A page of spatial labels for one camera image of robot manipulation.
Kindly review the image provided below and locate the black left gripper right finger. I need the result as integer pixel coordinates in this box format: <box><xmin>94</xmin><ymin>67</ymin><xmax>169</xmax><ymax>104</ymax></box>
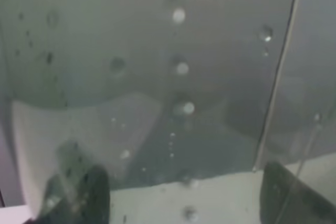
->
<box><xmin>259</xmin><ymin>162</ymin><xmax>335</xmax><ymax>224</ymax></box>

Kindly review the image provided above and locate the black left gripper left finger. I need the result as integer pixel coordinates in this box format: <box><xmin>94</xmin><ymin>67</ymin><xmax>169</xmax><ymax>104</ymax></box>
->
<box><xmin>35</xmin><ymin>165</ymin><xmax>110</xmax><ymax>223</ymax></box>

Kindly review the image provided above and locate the green transparent water bottle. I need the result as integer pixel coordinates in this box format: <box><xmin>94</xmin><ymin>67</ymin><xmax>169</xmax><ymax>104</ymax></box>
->
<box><xmin>1</xmin><ymin>0</ymin><xmax>335</xmax><ymax>223</ymax></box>

